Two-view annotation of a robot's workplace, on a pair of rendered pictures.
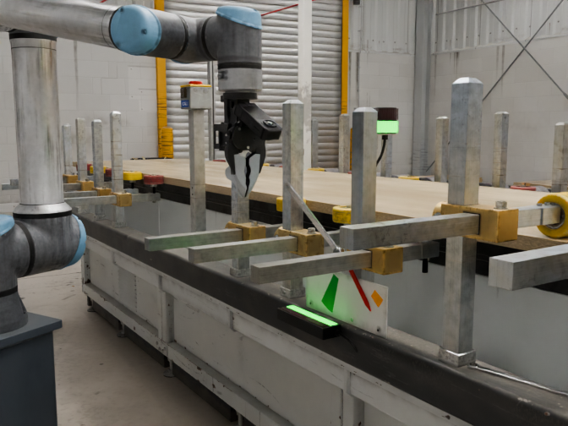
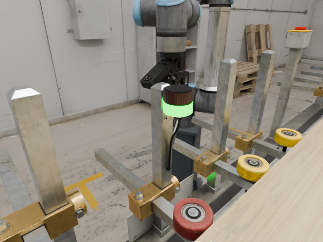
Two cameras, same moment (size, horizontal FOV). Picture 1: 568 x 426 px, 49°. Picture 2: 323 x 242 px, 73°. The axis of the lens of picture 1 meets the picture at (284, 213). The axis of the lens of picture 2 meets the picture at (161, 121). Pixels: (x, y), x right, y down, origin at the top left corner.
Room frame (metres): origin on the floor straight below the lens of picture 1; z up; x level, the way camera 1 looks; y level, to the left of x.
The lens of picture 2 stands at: (1.16, -0.60, 1.25)
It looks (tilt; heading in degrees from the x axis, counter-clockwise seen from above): 25 degrees down; 81
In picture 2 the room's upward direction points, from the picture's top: straight up
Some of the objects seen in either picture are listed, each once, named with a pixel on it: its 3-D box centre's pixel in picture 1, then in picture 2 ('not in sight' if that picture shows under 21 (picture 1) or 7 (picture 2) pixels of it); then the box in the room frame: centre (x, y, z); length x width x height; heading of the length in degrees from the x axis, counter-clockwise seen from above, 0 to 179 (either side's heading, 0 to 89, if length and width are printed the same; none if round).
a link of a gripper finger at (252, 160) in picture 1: (246, 173); not in sight; (1.31, 0.08, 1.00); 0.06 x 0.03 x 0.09; 35
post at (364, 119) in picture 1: (363, 229); (162, 175); (1.23, -0.16, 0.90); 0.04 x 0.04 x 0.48; 33
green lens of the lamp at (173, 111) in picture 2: (382, 127); (178, 106); (1.25, -0.20, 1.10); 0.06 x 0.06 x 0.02
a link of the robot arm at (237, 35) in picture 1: (237, 39); (172, 13); (1.30, 0.09, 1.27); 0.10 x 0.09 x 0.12; 57
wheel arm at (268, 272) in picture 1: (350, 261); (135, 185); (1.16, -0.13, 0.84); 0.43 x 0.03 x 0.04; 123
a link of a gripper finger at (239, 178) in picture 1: (233, 174); not in sight; (1.29, 0.10, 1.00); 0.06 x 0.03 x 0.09; 35
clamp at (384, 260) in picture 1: (370, 254); (156, 194); (1.21, -0.17, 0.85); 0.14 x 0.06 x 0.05; 33
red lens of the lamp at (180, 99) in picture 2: (383, 114); (178, 94); (1.25, -0.20, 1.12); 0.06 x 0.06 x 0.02
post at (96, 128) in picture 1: (98, 175); not in sight; (2.69, 0.80, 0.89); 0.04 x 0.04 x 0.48; 33
